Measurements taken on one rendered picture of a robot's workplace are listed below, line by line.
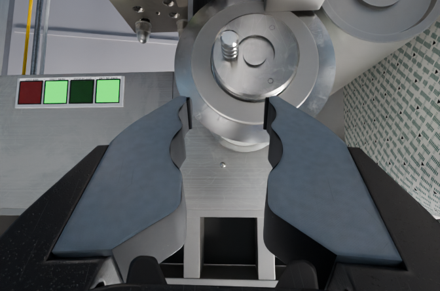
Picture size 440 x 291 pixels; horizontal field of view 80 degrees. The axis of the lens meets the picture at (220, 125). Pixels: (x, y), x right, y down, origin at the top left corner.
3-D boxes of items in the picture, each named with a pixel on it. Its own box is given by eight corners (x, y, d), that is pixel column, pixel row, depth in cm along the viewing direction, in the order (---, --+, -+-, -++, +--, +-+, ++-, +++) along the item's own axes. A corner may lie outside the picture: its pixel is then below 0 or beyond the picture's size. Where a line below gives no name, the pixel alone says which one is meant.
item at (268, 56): (299, 98, 22) (208, 95, 22) (294, 103, 24) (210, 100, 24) (300, 12, 23) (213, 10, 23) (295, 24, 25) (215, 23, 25)
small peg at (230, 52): (238, 46, 20) (219, 46, 20) (238, 61, 22) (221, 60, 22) (239, 29, 20) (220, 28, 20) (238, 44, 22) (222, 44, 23)
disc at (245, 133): (331, -16, 25) (340, 142, 23) (329, -13, 25) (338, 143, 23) (175, -10, 26) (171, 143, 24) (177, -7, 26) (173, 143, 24)
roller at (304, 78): (315, -2, 24) (322, 122, 23) (274, 81, 50) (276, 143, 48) (191, 2, 25) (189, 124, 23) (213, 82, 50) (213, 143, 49)
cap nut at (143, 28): (148, 19, 59) (148, 39, 58) (153, 28, 62) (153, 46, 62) (132, 20, 59) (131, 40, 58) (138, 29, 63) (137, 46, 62)
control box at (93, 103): (124, 75, 59) (122, 106, 58) (125, 76, 60) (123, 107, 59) (17, 77, 61) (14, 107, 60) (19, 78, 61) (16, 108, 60)
